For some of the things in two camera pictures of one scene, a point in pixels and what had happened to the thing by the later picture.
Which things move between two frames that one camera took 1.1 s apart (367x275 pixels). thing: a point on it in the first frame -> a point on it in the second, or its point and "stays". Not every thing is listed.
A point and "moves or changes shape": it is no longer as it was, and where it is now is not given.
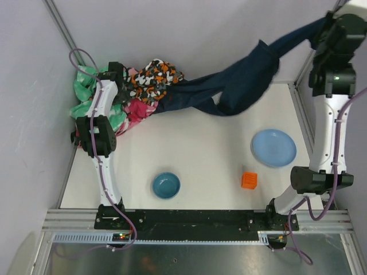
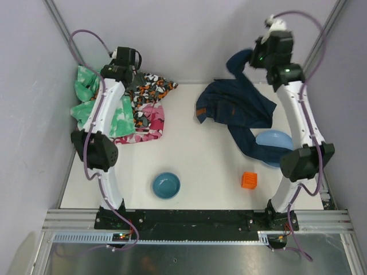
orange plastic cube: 249,180 stays
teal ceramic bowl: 166,185 stays
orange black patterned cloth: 150,83 moves or changes shape
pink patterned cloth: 136,110 -> 156,114
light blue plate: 273,148 stays
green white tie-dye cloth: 86,86 stays
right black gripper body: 321,34 -> 255,59
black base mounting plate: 194,224 stays
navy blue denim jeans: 242,83 -> 237,103
